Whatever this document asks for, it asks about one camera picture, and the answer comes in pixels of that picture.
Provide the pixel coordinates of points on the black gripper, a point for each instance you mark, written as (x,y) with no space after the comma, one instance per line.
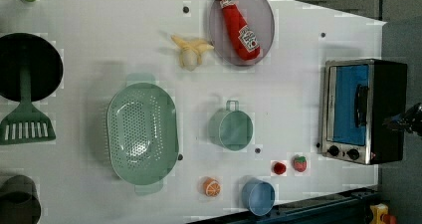
(410,121)

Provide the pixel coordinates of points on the silver black toaster oven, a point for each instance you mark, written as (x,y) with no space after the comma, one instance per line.
(359,97)

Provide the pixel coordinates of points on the red strawberry toy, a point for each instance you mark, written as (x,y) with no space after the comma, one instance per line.
(300,163)

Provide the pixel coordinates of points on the small red round toy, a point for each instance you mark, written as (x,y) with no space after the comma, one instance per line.
(279,168)

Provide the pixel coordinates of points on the blue plastic cup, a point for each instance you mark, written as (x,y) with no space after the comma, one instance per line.
(258,196)

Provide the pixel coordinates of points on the grey oval plate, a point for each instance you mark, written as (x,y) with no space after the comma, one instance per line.
(260,19)

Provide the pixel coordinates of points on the red plush ketchup bottle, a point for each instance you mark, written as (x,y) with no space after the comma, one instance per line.
(243,39)

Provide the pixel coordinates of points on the orange slice toy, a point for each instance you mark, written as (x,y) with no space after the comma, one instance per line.
(211,187)

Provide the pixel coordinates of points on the yellow plush peeled banana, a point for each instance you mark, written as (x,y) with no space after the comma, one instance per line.
(191,52)

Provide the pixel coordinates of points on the green perforated colander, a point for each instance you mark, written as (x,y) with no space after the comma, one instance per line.
(142,133)

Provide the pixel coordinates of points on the green slotted spatula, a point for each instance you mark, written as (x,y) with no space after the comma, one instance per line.
(26,123)

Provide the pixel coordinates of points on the black round pot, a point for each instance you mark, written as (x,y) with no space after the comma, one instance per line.
(44,62)

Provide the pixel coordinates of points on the dark grey cup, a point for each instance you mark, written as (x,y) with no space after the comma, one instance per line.
(19,201)

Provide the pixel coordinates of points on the green cup with handle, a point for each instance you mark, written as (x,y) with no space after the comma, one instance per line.
(230,127)

